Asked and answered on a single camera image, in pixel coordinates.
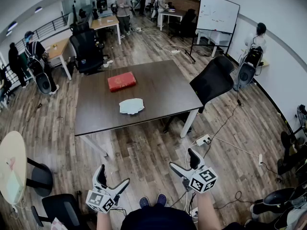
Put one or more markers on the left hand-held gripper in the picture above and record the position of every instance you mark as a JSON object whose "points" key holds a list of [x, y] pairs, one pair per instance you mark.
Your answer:
{"points": [[99, 200]]}

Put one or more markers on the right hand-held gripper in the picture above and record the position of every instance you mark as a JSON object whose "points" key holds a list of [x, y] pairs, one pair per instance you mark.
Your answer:
{"points": [[204, 180]]}

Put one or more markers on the person's left forearm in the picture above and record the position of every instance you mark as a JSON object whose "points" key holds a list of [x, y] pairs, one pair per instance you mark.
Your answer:
{"points": [[103, 221]]}

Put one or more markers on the person's right forearm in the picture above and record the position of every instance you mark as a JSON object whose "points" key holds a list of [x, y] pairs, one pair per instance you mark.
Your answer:
{"points": [[207, 212]]}

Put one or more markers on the person's left blue shoe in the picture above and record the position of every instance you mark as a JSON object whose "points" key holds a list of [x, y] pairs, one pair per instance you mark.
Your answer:
{"points": [[144, 202]]}

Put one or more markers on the person's blue shoe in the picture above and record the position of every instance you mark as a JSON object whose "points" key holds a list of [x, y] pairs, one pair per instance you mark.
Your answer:
{"points": [[144, 202], [162, 199]]}

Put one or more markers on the person's right blue shoe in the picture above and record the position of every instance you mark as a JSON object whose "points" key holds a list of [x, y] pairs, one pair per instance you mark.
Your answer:
{"points": [[162, 199]]}

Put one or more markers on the person's dark blue shirt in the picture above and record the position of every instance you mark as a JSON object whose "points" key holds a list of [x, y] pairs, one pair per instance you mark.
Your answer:
{"points": [[158, 219]]}

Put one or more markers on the black round stool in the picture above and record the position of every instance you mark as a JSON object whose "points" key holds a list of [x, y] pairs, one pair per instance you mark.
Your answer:
{"points": [[42, 180]]}

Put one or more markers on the small white power strip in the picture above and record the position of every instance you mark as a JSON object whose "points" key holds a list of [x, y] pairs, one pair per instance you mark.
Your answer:
{"points": [[260, 159]]}

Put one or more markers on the black mesh office chair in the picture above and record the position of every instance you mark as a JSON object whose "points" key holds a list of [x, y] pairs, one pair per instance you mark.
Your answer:
{"points": [[213, 80]]}

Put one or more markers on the pale green box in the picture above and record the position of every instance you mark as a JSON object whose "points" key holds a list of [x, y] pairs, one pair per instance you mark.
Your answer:
{"points": [[15, 188]]}

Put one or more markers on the red book-shaped box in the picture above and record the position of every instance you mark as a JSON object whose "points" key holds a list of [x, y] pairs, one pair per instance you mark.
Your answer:
{"points": [[121, 81]]}

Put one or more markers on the small pink item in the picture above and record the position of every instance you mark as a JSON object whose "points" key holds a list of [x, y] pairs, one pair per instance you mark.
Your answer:
{"points": [[10, 164]]}

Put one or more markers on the round beige table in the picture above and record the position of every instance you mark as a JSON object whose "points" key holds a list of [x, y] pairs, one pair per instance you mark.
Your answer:
{"points": [[13, 147]]}

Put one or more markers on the crumpled white paper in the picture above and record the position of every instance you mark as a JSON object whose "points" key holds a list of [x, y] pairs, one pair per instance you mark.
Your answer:
{"points": [[108, 63]]}

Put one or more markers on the black backpack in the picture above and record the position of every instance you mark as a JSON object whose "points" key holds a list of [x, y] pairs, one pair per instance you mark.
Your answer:
{"points": [[253, 56]]}

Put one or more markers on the yellow cardboard box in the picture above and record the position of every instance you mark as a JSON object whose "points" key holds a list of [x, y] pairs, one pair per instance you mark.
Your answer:
{"points": [[265, 62]]}

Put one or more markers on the black high-back office chair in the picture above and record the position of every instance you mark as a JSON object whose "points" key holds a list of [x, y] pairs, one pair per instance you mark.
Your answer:
{"points": [[87, 51]]}

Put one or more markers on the wooden desk white legs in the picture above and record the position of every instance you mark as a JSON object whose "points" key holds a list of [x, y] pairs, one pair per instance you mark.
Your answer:
{"points": [[105, 21], [58, 47]]}

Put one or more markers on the dark-top desk white legs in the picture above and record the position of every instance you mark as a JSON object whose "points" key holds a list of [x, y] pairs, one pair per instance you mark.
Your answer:
{"points": [[172, 13]]}

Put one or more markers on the whiteboard on black stand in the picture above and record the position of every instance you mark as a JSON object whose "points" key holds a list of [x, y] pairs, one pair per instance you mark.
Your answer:
{"points": [[217, 13]]}

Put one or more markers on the black metal railing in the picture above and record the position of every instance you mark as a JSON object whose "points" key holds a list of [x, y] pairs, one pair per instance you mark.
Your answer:
{"points": [[48, 26]]}

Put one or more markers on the round ceiling light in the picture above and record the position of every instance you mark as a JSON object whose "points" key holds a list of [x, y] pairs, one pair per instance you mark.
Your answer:
{"points": [[38, 9], [12, 26]]}

